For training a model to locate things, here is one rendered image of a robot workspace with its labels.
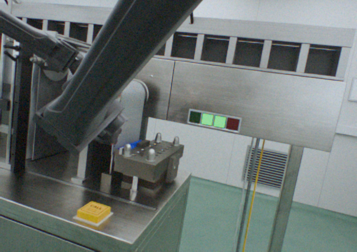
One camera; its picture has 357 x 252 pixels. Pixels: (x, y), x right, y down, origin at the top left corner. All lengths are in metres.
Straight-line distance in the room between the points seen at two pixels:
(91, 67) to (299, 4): 3.55
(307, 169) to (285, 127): 2.52
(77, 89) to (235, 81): 0.96
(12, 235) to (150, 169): 0.49
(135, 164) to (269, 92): 0.66
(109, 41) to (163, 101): 1.04
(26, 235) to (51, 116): 0.69
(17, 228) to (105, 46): 0.85
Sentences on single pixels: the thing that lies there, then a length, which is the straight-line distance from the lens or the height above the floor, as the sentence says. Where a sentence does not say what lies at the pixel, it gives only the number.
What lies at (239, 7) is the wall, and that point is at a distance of 3.71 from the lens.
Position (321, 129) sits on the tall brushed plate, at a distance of 1.22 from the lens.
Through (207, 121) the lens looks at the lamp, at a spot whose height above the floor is 1.18.
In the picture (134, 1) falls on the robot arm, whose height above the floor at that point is 1.38.
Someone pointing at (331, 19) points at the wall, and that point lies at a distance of 3.74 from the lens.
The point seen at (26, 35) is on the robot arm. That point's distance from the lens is 0.76.
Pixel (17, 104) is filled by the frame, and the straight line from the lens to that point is 1.11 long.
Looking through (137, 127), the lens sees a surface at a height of 1.10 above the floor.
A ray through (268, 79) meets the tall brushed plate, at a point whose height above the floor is 1.41.
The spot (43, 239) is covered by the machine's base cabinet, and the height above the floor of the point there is 0.79.
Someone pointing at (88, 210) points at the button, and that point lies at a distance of 0.82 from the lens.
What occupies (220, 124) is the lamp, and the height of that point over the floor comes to 1.17.
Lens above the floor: 1.32
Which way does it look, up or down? 7 degrees down
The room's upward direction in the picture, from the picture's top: 9 degrees clockwise
